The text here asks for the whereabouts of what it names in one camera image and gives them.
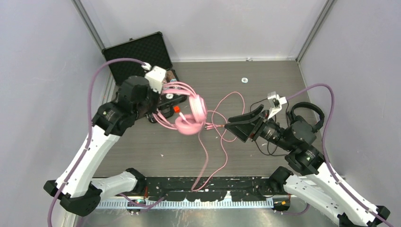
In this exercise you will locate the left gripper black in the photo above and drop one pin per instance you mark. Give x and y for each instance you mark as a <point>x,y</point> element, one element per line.
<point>153,108</point>

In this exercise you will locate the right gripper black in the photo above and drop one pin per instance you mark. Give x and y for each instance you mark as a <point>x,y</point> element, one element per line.
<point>247,127</point>

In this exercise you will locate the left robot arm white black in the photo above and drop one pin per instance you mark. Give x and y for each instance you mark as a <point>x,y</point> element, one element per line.
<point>76,189</point>

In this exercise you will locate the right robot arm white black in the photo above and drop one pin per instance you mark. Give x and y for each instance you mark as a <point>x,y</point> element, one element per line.
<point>307,175</point>

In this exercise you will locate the black headphones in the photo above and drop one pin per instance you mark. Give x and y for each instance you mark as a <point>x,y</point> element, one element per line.
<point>310,114</point>

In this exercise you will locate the small orange cube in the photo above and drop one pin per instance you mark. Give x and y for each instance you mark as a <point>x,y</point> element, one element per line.
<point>176,109</point>

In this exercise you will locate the black poker chip case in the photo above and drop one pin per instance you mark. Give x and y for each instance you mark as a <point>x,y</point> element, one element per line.
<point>151,49</point>

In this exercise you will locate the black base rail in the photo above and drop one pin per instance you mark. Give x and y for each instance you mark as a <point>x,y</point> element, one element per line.
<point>238,188</point>

